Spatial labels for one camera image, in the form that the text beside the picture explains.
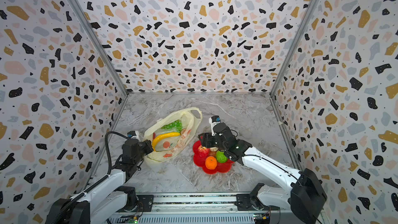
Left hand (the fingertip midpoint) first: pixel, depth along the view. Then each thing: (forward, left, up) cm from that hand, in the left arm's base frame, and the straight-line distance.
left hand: (153, 140), depth 88 cm
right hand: (-3, -29, +9) cm, 31 cm away
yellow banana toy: (+6, -3, -5) cm, 8 cm away
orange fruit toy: (-12, -32, -3) cm, 35 cm away
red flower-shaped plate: (-11, -27, -4) cm, 29 cm away
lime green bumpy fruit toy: (-10, -38, -2) cm, 39 cm away
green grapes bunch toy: (+13, -11, -5) cm, 18 cm away
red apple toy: (-6, -28, -2) cm, 29 cm away
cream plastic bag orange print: (+13, -18, -1) cm, 22 cm away
